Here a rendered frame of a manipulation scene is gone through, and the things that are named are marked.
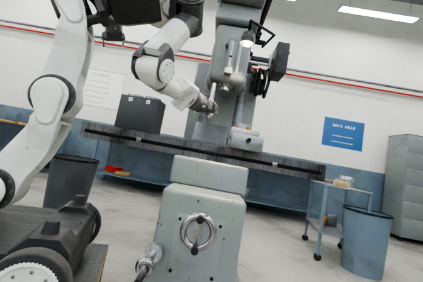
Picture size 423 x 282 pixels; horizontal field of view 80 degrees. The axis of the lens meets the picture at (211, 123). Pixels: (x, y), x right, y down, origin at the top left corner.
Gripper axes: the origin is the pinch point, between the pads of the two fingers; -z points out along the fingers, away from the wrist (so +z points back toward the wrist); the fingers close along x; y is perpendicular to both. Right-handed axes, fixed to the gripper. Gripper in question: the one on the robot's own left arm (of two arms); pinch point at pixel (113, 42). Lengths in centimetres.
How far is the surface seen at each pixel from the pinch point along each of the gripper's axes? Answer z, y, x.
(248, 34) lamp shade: 44, -42, 51
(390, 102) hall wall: -182, 21, 590
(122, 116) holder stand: -10.8, -44.6, -2.5
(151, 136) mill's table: -4, -63, 8
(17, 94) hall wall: -454, 326, -144
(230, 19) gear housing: 36, -21, 55
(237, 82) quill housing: 19, -50, 54
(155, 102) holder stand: -0.2, -44.5, 14.0
